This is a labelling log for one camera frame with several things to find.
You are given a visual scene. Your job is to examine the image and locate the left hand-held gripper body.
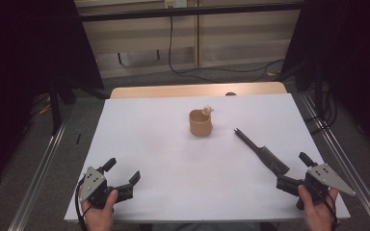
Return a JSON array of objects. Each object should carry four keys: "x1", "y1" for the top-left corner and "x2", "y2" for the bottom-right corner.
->
[{"x1": 78, "y1": 166, "x2": 134, "y2": 210}]

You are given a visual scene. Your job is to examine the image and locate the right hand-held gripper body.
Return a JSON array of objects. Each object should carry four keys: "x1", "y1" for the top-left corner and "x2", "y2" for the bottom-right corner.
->
[{"x1": 296, "y1": 163, "x2": 357, "y2": 212}]

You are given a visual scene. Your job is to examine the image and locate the person's left hand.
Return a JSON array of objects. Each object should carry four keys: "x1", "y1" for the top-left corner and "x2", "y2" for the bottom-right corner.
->
[{"x1": 80, "y1": 189, "x2": 119, "y2": 231}]

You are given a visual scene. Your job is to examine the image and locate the person's right hand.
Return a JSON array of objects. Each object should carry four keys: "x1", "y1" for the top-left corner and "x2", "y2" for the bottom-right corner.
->
[{"x1": 297, "y1": 184, "x2": 340, "y2": 231}]

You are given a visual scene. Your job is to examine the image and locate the black metal stand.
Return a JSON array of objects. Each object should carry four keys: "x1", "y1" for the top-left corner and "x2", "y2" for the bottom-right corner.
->
[
  {"x1": 282, "y1": 61, "x2": 326, "y2": 110},
  {"x1": 49, "y1": 76, "x2": 110, "y2": 136}
]

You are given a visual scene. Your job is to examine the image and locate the small yellow item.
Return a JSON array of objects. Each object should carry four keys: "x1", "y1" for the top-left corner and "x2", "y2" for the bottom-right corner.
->
[{"x1": 38, "y1": 102, "x2": 52, "y2": 116}]

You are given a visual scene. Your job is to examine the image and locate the tan cup with figurine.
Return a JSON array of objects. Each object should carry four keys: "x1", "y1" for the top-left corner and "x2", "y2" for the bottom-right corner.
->
[{"x1": 188, "y1": 105, "x2": 215, "y2": 138}]

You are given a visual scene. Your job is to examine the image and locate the black curtain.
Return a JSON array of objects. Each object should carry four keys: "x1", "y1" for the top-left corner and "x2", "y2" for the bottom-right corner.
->
[
  {"x1": 280, "y1": 0, "x2": 370, "y2": 159},
  {"x1": 0, "y1": 0, "x2": 106, "y2": 193}
]

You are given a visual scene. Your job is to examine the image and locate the black horizontal bar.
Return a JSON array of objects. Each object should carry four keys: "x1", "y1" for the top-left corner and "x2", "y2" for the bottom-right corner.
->
[{"x1": 78, "y1": 2, "x2": 304, "y2": 23}]

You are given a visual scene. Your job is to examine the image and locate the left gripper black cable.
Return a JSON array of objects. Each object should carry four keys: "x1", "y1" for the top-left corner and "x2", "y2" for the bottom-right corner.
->
[{"x1": 74, "y1": 175, "x2": 90, "y2": 231}]

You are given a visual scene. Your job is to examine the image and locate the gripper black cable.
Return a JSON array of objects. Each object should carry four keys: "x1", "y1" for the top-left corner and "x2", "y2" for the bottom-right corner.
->
[
  {"x1": 74, "y1": 175, "x2": 90, "y2": 231},
  {"x1": 314, "y1": 186, "x2": 340, "y2": 231}
]

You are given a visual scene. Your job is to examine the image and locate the aluminium floor rail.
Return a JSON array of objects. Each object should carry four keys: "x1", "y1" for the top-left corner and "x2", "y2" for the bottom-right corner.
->
[
  {"x1": 300, "y1": 92, "x2": 370, "y2": 231},
  {"x1": 8, "y1": 123, "x2": 68, "y2": 231}
]

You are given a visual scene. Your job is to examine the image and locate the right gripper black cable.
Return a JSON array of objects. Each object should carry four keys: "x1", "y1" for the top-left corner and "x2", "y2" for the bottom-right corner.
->
[{"x1": 314, "y1": 186, "x2": 340, "y2": 231}]

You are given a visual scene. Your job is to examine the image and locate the bundle of black cables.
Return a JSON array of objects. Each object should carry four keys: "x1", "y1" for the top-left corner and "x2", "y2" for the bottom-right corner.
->
[{"x1": 303, "y1": 81, "x2": 339, "y2": 136}]

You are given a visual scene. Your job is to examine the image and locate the long black floor cable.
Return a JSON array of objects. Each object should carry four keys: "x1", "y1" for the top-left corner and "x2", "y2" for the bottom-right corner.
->
[{"x1": 168, "y1": 15, "x2": 285, "y2": 84}]

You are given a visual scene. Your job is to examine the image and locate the white wall outlet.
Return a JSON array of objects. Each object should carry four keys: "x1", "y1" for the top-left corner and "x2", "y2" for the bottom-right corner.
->
[{"x1": 164, "y1": 0, "x2": 188, "y2": 9}]

